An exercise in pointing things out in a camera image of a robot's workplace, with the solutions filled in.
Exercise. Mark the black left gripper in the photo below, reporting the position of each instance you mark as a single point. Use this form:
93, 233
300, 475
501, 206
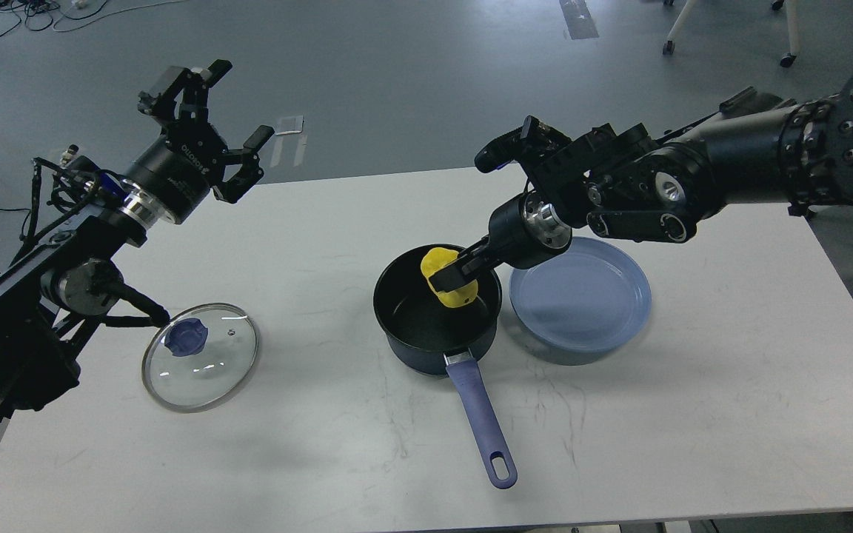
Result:
189, 158

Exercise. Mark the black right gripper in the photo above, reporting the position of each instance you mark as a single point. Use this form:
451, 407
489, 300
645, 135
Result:
523, 232

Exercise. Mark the yellow potato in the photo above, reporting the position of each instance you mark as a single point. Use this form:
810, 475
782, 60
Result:
444, 268

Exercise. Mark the glass lid blue knob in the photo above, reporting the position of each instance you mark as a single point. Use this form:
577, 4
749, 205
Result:
201, 358

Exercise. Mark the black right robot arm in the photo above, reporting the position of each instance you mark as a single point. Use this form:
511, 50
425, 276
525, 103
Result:
756, 148

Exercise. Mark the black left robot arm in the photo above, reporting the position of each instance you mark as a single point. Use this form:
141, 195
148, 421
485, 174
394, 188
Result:
62, 284

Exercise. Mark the dark blue saucepan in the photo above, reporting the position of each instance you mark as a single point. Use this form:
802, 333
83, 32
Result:
448, 342

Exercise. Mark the blue plate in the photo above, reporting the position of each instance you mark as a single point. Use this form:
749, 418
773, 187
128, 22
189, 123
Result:
580, 306

